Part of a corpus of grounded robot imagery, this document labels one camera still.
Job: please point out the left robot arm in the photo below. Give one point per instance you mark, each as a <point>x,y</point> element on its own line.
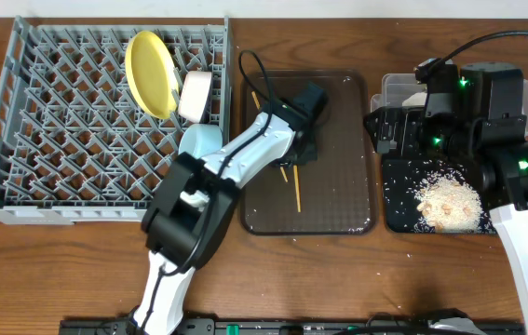
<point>189,216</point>

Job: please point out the wooden chopstick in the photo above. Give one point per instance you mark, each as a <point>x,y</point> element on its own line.
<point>258,106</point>
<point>297,188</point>

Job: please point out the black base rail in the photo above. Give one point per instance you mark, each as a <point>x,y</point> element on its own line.
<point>376,324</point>

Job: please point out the black waste tray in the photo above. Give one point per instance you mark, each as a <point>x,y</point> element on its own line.
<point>400,178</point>

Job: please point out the white napkin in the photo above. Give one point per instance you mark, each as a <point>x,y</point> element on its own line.
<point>417,99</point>

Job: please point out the dark brown serving tray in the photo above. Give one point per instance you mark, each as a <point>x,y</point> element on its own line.
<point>338,193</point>

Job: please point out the white bowl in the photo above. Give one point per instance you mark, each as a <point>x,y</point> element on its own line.
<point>195,95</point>

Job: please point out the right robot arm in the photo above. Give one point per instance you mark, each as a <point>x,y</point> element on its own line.
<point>472,116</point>

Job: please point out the small white cup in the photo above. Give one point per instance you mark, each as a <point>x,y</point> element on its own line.
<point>196,200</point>

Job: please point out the yellow plate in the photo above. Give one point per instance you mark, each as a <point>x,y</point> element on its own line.
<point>150,73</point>

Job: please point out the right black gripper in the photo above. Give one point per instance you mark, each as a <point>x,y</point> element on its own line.
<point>409,120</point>

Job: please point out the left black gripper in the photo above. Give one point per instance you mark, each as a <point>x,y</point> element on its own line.
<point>302,146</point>

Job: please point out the clear plastic bin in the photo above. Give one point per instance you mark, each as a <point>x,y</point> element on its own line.
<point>397,88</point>

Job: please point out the food scraps pile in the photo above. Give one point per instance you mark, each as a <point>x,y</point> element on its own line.
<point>446,203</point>

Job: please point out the grey plastic dishwasher rack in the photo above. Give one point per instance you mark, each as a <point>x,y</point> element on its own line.
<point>74,144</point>

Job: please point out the light blue bowl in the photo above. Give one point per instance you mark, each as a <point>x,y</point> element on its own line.
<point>201,139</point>

